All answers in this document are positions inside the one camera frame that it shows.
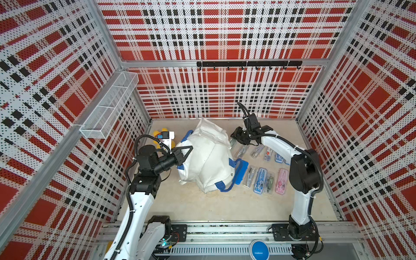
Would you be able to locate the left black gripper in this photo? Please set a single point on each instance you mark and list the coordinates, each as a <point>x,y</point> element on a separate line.
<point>180,158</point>

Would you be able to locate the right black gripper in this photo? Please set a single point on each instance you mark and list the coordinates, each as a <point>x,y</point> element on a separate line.
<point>235,135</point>

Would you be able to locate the clear compass case grey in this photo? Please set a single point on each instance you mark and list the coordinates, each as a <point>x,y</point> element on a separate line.
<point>257,151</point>

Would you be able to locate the white canvas cartoon bag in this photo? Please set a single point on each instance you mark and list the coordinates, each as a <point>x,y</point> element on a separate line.
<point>210,165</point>

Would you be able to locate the blue plastic pencil case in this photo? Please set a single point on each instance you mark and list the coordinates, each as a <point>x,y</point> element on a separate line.
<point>240,170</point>

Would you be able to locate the clear case red accents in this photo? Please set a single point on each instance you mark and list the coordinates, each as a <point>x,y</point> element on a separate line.
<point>268,154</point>

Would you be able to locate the clear compass case small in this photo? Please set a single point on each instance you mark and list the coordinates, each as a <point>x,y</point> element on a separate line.
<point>249,176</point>

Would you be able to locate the blue compass case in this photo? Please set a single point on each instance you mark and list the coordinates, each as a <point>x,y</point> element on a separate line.
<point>279,158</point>
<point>259,184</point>

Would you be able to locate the clear case green refill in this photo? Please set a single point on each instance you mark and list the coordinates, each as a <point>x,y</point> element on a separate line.
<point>269,183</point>

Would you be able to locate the pink compass set case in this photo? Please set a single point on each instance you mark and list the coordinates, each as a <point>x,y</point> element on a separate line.
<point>281,184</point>

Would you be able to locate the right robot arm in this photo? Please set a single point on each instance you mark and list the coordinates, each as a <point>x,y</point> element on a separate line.
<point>305,174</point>

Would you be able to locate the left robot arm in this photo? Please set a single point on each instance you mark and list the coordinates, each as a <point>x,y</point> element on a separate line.
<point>136,240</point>

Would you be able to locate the yellow red plush toy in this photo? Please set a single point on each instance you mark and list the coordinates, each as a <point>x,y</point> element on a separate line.
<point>165,137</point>

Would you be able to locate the blue round button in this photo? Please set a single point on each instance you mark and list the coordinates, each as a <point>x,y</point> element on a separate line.
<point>258,250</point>

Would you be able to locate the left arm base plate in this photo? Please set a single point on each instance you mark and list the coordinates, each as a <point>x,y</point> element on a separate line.
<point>175,233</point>

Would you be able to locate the black hook rail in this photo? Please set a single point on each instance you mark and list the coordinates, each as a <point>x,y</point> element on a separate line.
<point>243,64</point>

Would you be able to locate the white wire mesh basket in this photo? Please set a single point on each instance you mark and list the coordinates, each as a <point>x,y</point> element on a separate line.
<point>110,104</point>

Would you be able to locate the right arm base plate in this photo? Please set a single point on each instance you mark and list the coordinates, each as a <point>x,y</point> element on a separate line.
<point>294,232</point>

